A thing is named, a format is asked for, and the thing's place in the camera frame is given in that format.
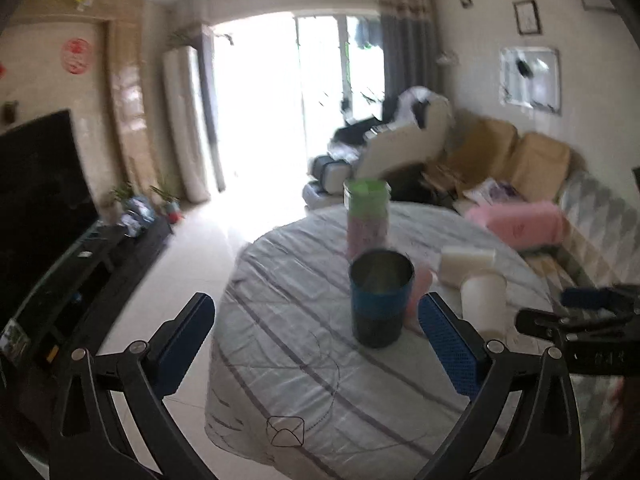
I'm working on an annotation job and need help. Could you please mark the beige massage chair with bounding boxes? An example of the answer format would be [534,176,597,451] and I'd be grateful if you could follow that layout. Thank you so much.
[302,86,455,209]

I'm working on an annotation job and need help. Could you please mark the pink plastic cup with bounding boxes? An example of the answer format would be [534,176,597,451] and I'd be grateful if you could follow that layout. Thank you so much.
[406,264,435,332]

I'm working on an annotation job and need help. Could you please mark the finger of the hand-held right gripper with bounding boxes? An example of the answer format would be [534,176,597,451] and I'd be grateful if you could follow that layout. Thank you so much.
[515,308,603,342]
[560,284,640,312]

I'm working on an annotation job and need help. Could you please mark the tan sofa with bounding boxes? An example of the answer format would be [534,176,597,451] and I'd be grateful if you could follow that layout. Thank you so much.
[424,109,640,313]

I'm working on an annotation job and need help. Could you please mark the striped grey tablecloth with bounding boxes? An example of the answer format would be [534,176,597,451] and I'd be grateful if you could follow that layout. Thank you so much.
[204,202,620,480]

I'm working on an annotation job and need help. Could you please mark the white standing air conditioner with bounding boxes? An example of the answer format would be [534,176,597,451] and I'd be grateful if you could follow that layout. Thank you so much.
[161,45,211,205]

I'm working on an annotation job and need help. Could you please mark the papers on sofa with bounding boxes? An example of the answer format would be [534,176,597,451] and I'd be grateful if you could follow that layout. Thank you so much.
[462,177,522,207]

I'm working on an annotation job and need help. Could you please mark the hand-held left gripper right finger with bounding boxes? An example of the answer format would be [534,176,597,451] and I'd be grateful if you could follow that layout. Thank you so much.
[415,292,584,480]

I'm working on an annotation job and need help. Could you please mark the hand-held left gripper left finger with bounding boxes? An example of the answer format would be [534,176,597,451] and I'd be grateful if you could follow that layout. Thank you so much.
[60,292,216,480]

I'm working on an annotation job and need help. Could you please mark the wide white plastic cup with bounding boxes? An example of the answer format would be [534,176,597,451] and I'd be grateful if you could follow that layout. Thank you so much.
[439,247,497,289]

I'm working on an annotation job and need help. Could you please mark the white wall board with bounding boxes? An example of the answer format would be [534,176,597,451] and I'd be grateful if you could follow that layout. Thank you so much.
[499,47,562,114]

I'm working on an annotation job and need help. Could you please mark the dark framed wall picture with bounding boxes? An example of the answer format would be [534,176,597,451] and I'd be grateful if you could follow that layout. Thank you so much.
[513,0,542,36]

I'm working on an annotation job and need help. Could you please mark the blue and black metal cup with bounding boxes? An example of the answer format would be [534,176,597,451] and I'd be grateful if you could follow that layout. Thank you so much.
[348,249,415,349]

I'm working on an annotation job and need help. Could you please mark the red round wall decoration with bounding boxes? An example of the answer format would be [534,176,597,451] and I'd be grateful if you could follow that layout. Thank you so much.
[62,37,94,75]

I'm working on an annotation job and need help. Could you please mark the blue water jug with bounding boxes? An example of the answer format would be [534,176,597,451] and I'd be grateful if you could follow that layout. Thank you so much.
[123,197,157,237]

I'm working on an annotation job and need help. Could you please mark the grey and beige curtain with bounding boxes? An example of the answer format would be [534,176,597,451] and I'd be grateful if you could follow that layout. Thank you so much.
[374,0,444,107]

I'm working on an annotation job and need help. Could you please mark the pink bottle with green lid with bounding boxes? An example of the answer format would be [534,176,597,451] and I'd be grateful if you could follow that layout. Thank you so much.
[343,178,392,262]

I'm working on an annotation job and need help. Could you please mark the black television stand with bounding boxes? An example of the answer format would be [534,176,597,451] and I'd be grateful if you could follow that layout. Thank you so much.
[0,217,174,466]

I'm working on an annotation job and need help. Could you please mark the white paper cup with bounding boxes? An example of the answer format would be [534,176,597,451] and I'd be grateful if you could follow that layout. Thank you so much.
[460,272,507,339]

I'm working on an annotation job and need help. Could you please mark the black television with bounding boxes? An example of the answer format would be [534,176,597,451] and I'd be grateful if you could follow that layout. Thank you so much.
[0,108,100,322]

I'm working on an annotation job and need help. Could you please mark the green potted plant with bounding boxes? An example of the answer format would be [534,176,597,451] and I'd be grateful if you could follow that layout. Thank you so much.
[109,181,137,212]
[149,179,183,224]

